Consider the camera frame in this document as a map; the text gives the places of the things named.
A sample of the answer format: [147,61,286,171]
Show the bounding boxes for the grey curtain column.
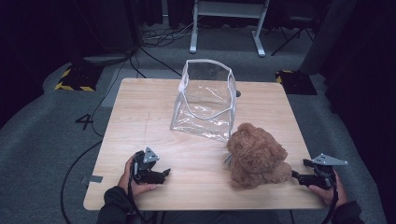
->
[299,0,358,77]

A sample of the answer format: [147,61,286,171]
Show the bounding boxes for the hand-held gripper black cable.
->
[321,169,340,224]
[126,158,150,224]

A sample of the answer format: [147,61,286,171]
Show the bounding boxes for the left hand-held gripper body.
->
[131,147,161,186]

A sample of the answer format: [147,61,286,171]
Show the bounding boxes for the grey tape strip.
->
[79,175,104,184]

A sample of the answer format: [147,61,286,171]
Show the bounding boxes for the left hand-held gripper black cable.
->
[126,158,150,224]

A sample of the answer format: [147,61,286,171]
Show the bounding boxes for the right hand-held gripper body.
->
[311,153,349,190]

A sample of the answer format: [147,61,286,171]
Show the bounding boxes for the black tripod stand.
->
[270,17,316,57]

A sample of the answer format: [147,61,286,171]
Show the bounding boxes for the grey flat stand base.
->
[82,53,130,67]

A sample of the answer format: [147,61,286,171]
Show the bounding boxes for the thin black floor cable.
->
[90,46,139,138]

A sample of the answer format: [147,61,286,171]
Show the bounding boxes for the long black floor cable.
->
[60,139,105,224]

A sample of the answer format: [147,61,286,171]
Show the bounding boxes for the transparent plastic bag white trim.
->
[169,58,237,144]

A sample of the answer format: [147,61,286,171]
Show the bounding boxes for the white metal table frame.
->
[189,0,271,58]

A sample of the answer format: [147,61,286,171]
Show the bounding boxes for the person's left hand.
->
[118,153,158,197]

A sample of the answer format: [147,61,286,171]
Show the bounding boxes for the person's right hand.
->
[307,173,348,208]

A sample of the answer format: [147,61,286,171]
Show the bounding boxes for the yellow black striped base plate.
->
[275,69,318,96]
[54,63,105,92]

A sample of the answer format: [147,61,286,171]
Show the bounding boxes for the bundle of floor cables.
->
[141,17,204,49]

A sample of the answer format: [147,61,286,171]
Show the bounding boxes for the right hand-held gripper black cable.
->
[321,169,340,224]

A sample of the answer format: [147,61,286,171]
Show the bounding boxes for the brown teddy bear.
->
[223,122,293,190]

